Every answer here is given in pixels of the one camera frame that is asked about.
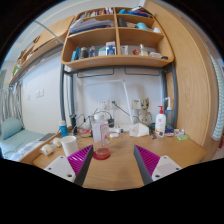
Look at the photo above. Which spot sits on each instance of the white wall socket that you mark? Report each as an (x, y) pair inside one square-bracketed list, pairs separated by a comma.
[(115, 102), (104, 104), (135, 104)]

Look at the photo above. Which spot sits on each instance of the white wall switch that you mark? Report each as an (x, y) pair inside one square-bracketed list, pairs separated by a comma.
[(39, 93)]

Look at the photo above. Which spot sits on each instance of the wooden shelf unit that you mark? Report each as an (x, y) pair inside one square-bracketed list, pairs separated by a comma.
[(116, 61)]

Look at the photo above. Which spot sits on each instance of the blue white spray bottle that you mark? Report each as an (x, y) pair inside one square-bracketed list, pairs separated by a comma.
[(169, 115)]

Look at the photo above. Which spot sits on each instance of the clear pink drink bottle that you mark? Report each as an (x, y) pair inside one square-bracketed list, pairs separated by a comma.
[(100, 131)]

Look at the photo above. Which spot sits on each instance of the wrapped round snack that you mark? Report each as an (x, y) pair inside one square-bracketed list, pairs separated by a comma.
[(57, 142), (47, 150)]

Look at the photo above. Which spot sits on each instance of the small green object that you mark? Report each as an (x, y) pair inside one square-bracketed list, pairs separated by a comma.
[(182, 137)]

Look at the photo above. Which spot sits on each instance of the black cylindrical device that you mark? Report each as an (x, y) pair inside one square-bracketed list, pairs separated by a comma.
[(73, 123)]

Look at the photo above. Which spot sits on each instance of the white paper cup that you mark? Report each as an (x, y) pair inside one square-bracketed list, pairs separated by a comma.
[(69, 146)]

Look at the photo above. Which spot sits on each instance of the white folded mask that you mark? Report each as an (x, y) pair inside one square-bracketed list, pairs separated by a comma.
[(139, 130)]

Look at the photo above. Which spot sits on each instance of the blue white tube bottle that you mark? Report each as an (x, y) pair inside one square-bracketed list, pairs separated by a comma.
[(63, 129)]

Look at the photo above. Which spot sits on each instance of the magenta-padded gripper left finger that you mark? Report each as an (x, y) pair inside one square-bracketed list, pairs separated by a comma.
[(60, 166)]

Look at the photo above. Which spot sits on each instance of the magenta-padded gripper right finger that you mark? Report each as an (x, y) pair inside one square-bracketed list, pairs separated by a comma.
[(165, 166)]

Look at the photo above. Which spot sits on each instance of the white red pump bottle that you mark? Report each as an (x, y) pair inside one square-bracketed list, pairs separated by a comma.
[(160, 125)]

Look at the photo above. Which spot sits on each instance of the teal pillow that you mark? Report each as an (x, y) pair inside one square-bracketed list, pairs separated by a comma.
[(11, 128)]

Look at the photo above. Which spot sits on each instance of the small white oval case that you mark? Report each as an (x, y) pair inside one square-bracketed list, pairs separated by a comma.
[(114, 135)]

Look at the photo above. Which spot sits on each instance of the wooden tree figurine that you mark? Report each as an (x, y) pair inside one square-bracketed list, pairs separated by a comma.
[(145, 111)]

